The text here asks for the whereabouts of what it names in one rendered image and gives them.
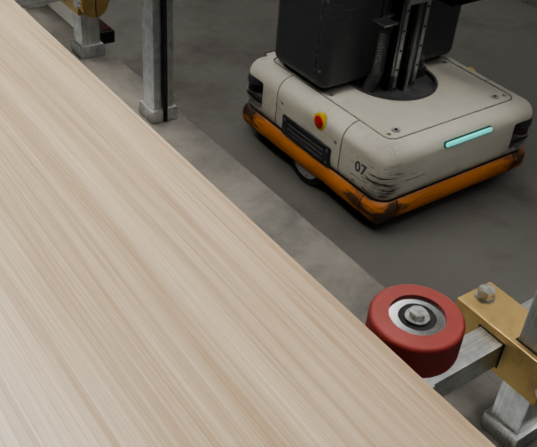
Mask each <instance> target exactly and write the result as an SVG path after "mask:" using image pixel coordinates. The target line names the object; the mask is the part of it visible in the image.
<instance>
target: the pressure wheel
mask: <svg viewBox="0 0 537 447"><path fill-rule="evenodd" d="M366 327H367V328H368V329H369V330H370V331H371V332H372V333H374V334H375V335H376V336H377V337H378V338H379V339H380V340H381V341H382V342H383V343H384V344H386V345H387V346H388V347H389V348H390V349H391V350H392V351H393V352H394V353H395V354H396V355H398V356H399V357H400V358H401V359H402V360H403V361H404V362H405V363H406V364H407V365H408V366H410V367H411V368H412V369H413V370H414V371H415V372H416V373H417V374H418V375H419V376H420V377H422V378H423V379H424V378H431V377H435V376H438V375H440V374H442V373H445V372H446V371H447V370H449V369H450V368H451V367H452V365H453V364H454V362H455V361H456V359H457V357H458V354H459V351H460V347H461V345H462V340H463V337H464V334H465V329H466V326H465V319H464V316H463V314H462V312H461V310H460V309H459V308H458V306H457V305H456V304H455V303H454V302H453V301H452V300H450V299H449V298H448V297H446V296H445V295H443V294H442V293H440V292H438V291H436V290H434V289H431V288H428V287H426V286H418V285H409V284H407V285H397V286H390V287H387V288H385V289H384V290H382V291H381V292H379V293H378V294H377V295H376V296H375V297H374V298H373V300H372V302H371V303H370V305H369V309H368V314H367V321H366Z"/></svg>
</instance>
